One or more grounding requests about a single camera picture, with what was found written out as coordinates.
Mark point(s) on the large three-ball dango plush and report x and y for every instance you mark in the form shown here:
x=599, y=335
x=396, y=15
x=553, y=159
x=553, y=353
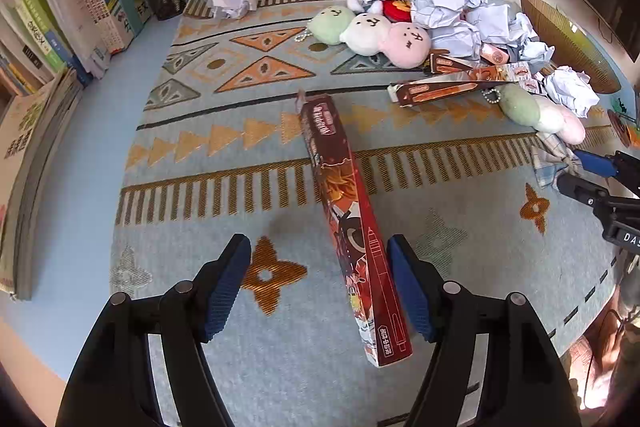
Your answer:
x=367, y=34

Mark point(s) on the cartoon printed pen box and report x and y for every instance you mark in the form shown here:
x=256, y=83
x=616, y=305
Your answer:
x=515, y=74

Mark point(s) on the stack of flat books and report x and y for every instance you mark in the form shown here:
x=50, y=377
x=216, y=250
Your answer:
x=30, y=157

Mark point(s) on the small three-ball dango plush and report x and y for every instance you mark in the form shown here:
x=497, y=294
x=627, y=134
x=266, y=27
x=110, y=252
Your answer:
x=530, y=109

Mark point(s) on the crumpled white paper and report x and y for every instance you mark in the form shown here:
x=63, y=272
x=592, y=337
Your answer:
x=230, y=2
x=572, y=89

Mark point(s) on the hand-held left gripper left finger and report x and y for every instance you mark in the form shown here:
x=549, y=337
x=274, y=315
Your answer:
x=227, y=292

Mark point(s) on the brown orange pen box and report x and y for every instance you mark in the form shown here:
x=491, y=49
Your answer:
x=450, y=63

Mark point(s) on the pile of crumpled papers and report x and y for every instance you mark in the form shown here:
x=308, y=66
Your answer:
x=450, y=2

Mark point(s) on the white cat plush toy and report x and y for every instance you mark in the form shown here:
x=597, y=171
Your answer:
x=397, y=11

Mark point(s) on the teal bookend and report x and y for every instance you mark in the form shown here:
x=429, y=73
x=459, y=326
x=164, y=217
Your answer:
x=135, y=2

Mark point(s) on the long orange pen box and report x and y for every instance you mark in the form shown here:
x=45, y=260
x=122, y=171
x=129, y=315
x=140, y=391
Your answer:
x=440, y=93

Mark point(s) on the long dark red pen box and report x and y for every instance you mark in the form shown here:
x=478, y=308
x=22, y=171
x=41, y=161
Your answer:
x=345, y=207

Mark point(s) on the gold ribbed bowl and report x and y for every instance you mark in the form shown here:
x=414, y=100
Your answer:
x=575, y=42

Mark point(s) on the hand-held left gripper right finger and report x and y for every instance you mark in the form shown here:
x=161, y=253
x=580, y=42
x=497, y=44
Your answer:
x=412, y=292

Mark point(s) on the plaid cloth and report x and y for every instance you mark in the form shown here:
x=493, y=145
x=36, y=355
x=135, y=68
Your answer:
x=550, y=162

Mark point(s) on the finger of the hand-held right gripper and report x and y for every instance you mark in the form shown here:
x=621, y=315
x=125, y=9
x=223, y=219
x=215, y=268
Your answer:
x=592, y=162
x=582, y=189

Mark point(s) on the patterned blue woven mat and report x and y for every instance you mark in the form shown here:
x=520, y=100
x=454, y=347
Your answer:
x=225, y=107

